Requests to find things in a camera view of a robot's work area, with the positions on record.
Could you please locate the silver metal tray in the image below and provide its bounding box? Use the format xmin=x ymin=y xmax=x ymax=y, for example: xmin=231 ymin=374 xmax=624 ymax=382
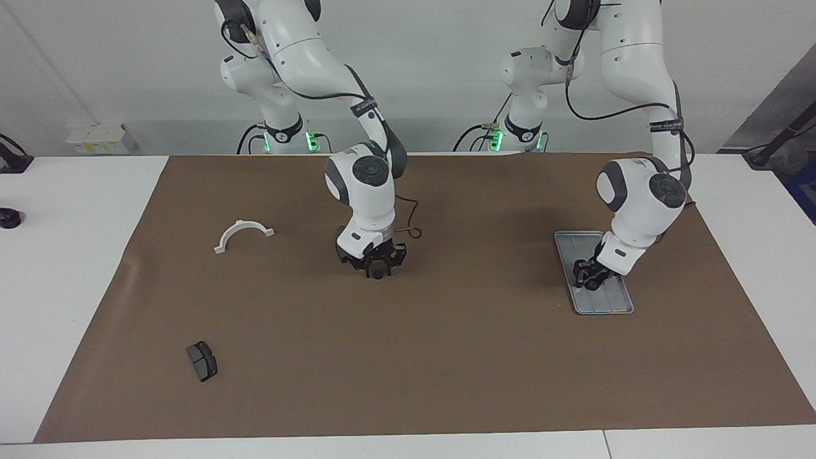
xmin=553 ymin=231 xmax=635 ymax=316

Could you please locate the brown table mat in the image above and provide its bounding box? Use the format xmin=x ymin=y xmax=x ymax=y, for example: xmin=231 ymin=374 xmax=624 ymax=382
xmin=33 ymin=153 xmax=816 ymax=444

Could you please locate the short grey brake pad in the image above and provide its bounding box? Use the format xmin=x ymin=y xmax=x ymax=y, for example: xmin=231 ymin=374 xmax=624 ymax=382
xmin=186 ymin=341 xmax=219 ymax=383

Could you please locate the black metal stand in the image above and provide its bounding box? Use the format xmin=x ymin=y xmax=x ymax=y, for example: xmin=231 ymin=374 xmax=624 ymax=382
xmin=743 ymin=102 xmax=816 ymax=170

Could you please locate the blue crate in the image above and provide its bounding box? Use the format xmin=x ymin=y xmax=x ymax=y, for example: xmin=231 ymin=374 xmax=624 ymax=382
xmin=785 ymin=163 xmax=816 ymax=225

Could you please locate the black table clamp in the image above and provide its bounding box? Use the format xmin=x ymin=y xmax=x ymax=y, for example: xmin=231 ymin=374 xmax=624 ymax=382
xmin=0 ymin=134 xmax=34 ymax=174

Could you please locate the white curved plastic bracket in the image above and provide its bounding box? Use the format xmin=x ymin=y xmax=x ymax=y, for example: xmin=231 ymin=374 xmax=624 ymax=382
xmin=214 ymin=219 xmax=275 ymax=255

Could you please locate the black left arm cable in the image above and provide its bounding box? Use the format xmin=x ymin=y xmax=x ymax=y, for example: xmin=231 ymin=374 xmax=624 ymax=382
xmin=542 ymin=0 xmax=697 ymax=208

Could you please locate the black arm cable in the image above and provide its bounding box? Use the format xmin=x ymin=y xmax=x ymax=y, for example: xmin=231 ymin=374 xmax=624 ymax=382
xmin=542 ymin=0 xmax=697 ymax=208
xmin=220 ymin=19 xmax=423 ymax=240

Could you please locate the black base cable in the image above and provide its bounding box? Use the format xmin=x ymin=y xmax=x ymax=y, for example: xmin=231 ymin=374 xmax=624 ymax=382
xmin=237 ymin=124 xmax=265 ymax=155
xmin=453 ymin=96 xmax=514 ymax=152

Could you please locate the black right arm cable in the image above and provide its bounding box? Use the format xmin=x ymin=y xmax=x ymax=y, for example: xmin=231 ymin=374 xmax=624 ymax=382
xmin=220 ymin=19 xmax=423 ymax=240

